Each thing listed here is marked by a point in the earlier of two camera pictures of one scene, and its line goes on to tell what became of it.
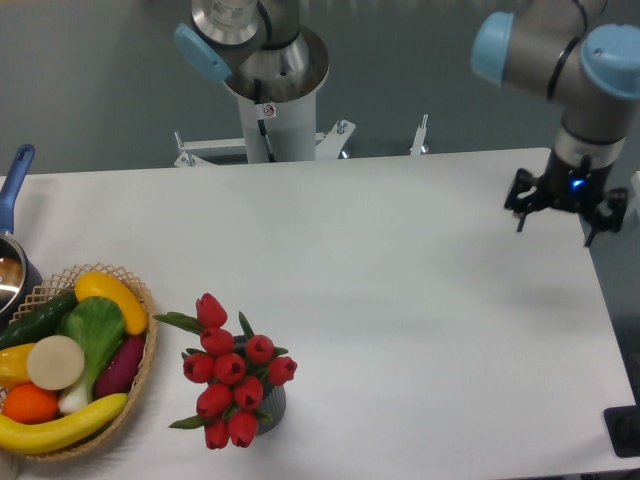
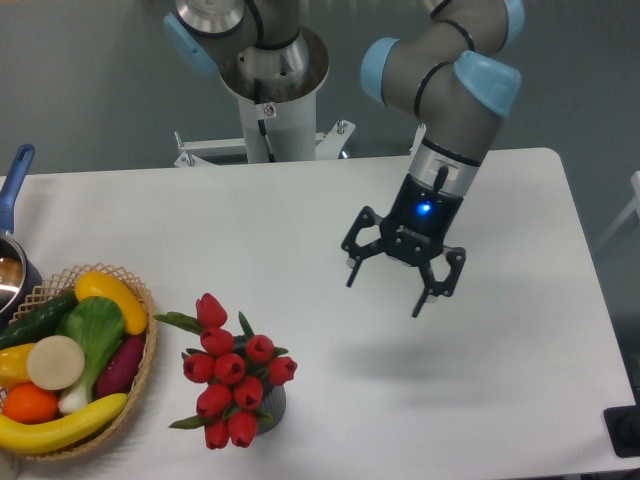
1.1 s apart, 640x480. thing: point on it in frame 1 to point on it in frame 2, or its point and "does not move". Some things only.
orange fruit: [29, 404] does not move
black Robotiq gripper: [574, 189] to [413, 233]
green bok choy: [99, 329] does not move
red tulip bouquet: [236, 370] does not move
